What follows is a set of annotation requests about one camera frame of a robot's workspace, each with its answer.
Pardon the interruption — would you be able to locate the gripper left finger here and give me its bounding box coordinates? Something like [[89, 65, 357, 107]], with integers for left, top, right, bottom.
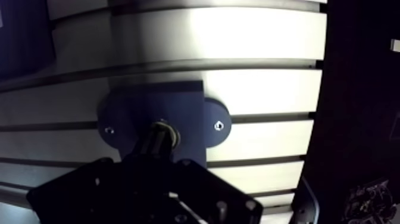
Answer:
[[26, 122, 171, 224]]

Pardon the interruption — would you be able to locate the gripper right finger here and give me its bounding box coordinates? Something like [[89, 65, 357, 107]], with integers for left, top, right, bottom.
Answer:
[[162, 124, 264, 224]]

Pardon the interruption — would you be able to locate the dark blue-grey housing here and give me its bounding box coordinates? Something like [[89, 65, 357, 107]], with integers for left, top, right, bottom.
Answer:
[[96, 80, 233, 168]]

